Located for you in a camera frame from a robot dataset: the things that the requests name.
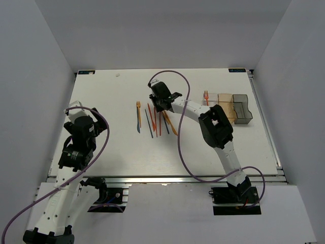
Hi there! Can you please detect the teal plastic chopstick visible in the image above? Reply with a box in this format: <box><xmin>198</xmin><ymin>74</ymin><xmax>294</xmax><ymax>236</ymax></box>
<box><xmin>162</xmin><ymin>111</ymin><xmax>170</xmax><ymax>134</ymax></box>
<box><xmin>145</xmin><ymin>109</ymin><xmax>153</xmax><ymax>138</ymax></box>

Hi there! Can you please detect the small yellow plastic fork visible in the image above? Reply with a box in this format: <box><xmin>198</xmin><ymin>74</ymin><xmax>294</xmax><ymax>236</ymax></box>
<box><xmin>136</xmin><ymin>101</ymin><xmax>141</xmax><ymax>128</ymax></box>

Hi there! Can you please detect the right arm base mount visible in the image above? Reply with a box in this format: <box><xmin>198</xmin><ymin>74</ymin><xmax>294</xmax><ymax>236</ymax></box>
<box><xmin>209</xmin><ymin>187</ymin><xmax>262</xmax><ymax>216</ymax></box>

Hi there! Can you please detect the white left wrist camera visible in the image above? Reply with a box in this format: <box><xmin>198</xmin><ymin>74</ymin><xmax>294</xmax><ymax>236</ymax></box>
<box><xmin>64</xmin><ymin>101</ymin><xmax>88</xmax><ymax>124</ymax></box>

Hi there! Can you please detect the yellow plastic knife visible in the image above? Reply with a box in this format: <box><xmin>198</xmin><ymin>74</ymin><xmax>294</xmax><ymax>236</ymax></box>
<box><xmin>163</xmin><ymin>110</ymin><xmax>178</xmax><ymax>136</ymax></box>

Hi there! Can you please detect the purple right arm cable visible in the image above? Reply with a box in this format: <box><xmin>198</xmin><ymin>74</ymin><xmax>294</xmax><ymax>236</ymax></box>
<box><xmin>148</xmin><ymin>70</ymin><xmax>266</xmax><ymax>210</ymax></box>

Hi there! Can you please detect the aluminium table front rail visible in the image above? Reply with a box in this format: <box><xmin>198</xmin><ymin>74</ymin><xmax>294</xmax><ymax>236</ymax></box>
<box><xmin>46</xmin><ymin>173</ymin><xmax>287</xmax><ymax>185</ymax></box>

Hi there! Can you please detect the clear plastic container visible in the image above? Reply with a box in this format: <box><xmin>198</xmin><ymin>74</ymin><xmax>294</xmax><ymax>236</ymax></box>
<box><xmin>202</xmin><ymin>93</ymin><xmax>218</xmax><ymax>107</ymax></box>

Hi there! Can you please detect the red-orange plastic knife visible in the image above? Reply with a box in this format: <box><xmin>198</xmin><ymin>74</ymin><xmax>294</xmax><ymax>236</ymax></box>
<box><xmin>147</xmin><ymin>103</ymin><xmax>156</xmax><ymax>131</ymax></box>

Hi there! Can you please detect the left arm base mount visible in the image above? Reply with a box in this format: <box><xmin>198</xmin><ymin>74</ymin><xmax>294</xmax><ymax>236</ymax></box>
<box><xmin>78</xmin><ymin>177</ymin><xmax>128</xmax><ymax>212</ymax></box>

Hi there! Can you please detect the red-orange plastic chopstick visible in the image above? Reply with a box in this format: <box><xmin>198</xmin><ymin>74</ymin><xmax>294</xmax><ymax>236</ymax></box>
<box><xmin>153</xmin><ymin>108</ymin><xmax>158</xmax><ymax>137</ymax></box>
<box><xmin>159</xmin><ymin>112</ymin><xmax>162</xmax><ymax>136</ymax></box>

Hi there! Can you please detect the teal plastic knife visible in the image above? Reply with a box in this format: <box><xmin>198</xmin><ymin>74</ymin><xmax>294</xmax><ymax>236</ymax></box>
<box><xmin>137</xmin><ymin>108</ymin><xmax>141</xmax><ymax>134</ymax></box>

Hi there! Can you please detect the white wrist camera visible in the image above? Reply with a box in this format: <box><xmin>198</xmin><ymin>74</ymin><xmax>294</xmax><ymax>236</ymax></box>
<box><xmin>64</xmin><ymin>101</ymin><xmax>88</xmax><ymax>124</ymax></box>
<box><xmin>148</xmin><ymin>79</ymin><xmax>159</xmax><ymax>88</ymax></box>

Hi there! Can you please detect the red-orange plastic fork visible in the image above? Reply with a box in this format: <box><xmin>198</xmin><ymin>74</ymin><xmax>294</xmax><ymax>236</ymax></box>
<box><xmin>204</xmin><ymin>90</ymin><xmax>209</xmax><ymax>106</ymax></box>

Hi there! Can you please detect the orange translucent plastic container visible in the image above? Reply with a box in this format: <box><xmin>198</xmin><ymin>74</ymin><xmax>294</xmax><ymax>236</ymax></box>
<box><xmin>218</xmin><ymin>94</ymin><xmax>237</xmax><ymax>124</ymax></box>

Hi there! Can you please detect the grey translucent plastic container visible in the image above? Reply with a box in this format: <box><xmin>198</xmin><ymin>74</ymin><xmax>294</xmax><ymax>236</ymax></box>
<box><xmin>233</xmin><ymin>94</ymin><xmax>253</xmax><ymax>125</ymax></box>

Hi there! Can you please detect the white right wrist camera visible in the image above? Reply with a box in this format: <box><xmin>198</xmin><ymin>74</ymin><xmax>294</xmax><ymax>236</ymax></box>
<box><xmin>148</xmin><ymin>79</ymin><xmax>159</xmax><ymax>88</ymax></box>

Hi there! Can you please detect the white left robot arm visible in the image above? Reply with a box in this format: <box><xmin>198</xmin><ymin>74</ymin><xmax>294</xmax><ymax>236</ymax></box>
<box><xmin>23</xmin><ymin>101</ymin><xmax>109</xmax><ymax>243</ymax></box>

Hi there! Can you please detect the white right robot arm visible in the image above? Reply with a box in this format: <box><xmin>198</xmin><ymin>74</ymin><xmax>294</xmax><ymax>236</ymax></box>
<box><xmin>148</xmin><ymin>81</ymin><xmax>251</xmax><ymax>203</ymax></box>

